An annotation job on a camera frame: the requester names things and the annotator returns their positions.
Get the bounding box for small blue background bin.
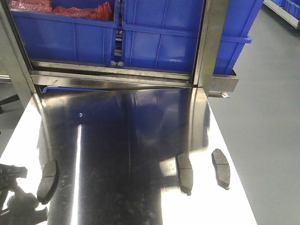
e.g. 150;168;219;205
285;0;300;20

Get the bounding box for background metal shelf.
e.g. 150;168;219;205
264;0;300;29

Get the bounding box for red plastic bags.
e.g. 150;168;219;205
8;0;113;21

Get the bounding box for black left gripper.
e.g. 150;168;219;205
0;164;28;212

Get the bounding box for large right blue bin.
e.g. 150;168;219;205
121;0;263;75

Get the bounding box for left blue plastic bin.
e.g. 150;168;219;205
11;0;120;65

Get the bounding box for stainless steel shelf rack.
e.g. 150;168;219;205
0;0;233;105

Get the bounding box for grey brake pad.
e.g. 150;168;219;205
211;149;231;190
37;160;59;205
176;153;194;196

